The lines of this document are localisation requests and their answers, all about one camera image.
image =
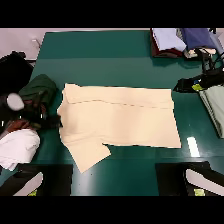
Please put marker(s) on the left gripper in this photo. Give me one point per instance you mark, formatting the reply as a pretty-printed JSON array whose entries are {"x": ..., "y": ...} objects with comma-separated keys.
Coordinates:
[{"x": 55, "y": 122}]

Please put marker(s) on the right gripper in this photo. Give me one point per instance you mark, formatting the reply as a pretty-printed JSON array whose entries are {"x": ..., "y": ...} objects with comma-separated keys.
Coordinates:
[{"x": 185, "y": 85}]

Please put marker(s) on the cream T-shirt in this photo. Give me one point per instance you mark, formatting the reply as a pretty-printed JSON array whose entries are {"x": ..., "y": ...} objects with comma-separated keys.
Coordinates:
[{"x": 120, "y": 116}]

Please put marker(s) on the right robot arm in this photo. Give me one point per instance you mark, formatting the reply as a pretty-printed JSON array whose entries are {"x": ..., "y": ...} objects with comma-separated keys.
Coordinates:
[{"x": 213, "y": 78}]

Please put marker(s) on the white garment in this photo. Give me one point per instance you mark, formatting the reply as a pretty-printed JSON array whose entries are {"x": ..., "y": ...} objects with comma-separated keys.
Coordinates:
[
  {"x": 18, "y": 146},
  {"x": 191, "y": 53}
]

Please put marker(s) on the dark green garment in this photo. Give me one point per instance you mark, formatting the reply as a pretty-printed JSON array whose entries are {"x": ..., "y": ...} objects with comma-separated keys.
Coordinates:
[{"x": 40, "y": 88}]

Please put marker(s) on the pale grey-green garment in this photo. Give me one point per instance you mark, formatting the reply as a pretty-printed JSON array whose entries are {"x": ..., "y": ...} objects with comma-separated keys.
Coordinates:
[{"x": 215, "y": 110}]

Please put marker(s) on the brown garment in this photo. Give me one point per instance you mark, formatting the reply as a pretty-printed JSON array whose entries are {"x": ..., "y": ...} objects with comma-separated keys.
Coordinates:
[{"x": 15, "y": 126}]

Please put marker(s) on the pale lilac garment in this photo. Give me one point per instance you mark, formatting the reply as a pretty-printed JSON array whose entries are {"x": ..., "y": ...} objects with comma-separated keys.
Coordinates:
[{"x": 168, "y": 38}]

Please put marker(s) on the blue garment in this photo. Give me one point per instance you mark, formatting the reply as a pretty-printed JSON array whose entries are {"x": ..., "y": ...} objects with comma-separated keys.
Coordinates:
[{"x": 198, "y": 36}]

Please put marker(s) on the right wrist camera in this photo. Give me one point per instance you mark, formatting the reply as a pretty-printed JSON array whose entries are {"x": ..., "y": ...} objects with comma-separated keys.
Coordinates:
[{"x": 205, "y": 61}]

